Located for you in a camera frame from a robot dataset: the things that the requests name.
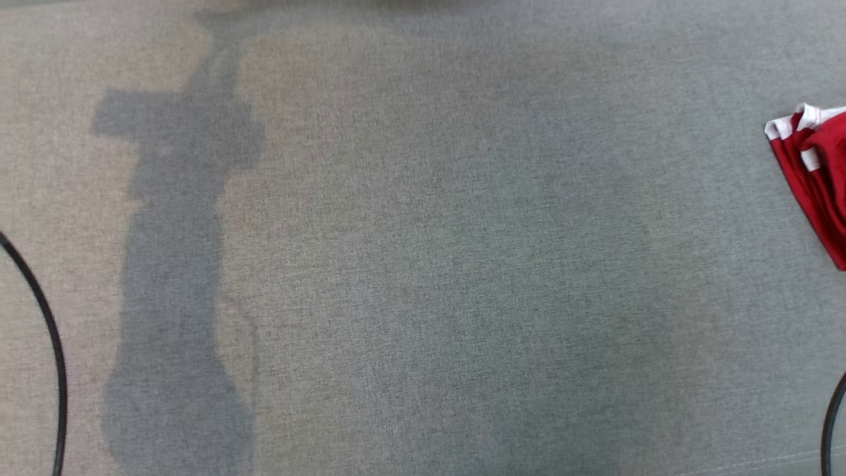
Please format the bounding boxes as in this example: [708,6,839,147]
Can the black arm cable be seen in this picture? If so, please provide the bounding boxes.
[821,372,846,476]
[0,231,69,476]

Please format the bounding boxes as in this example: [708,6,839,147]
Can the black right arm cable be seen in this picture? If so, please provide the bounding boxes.
[821,372,846,476]

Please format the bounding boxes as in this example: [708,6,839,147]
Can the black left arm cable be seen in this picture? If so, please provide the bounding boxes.
[0,231,69,476]

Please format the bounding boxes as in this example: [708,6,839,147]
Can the red jersey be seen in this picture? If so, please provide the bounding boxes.
[765,102,846,272]

